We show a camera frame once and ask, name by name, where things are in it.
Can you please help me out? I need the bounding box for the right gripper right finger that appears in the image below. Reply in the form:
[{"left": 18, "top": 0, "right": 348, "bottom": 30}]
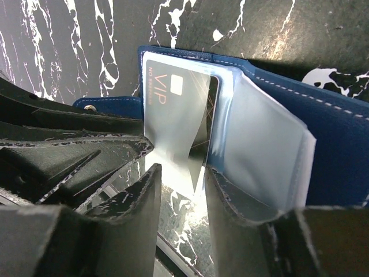
[{"left": 205, "top": 166, "right": 368, "bottom": 276}]

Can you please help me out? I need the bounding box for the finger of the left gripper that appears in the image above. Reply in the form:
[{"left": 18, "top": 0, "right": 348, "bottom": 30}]
[
  {"left": 1, "top": 74, "right": 144, "bottom": 135},
  {"left": 1, "top": 122, "right": 153, "bottom": 205}
]

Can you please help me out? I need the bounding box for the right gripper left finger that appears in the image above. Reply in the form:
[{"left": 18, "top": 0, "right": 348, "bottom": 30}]
[{"left": 1, "top": 163, "right": 162, "bottom": 276}]

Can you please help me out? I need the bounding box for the blue leather card holder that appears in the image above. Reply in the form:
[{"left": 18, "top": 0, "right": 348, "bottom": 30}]
[{"left": 74, "top": 46, "right": 368, "bottom": 211}]

